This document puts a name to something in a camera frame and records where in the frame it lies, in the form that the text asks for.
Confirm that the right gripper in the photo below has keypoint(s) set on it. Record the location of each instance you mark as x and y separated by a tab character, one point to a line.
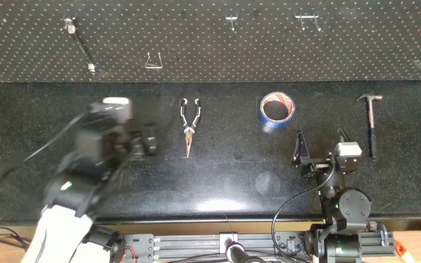
314	166

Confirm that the roll of blue tape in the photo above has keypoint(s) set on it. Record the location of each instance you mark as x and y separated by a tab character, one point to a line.
269	122

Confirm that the hammer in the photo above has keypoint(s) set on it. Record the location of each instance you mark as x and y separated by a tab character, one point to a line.
371	113

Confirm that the black and white pliers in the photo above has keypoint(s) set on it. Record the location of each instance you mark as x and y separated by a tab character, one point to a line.
189	137

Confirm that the wrench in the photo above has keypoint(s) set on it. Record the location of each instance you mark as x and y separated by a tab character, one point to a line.
82	47

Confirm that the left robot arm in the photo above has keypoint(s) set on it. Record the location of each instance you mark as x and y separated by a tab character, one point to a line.
60	233

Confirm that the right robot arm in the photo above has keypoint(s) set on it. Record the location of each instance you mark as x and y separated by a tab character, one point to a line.
353	206

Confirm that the black pegboard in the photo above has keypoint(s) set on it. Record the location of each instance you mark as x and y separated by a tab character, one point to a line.
196	40

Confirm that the orange and white object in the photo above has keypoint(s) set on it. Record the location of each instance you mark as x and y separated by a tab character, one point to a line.
400	249

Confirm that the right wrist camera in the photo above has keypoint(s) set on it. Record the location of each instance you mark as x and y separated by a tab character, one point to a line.
347	149

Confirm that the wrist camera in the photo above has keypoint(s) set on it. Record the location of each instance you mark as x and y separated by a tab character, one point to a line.
347	149
117	102

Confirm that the mounting rail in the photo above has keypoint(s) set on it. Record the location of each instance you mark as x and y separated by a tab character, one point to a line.
192	244

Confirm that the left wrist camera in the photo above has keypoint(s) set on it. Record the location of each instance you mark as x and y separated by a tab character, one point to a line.
117	102

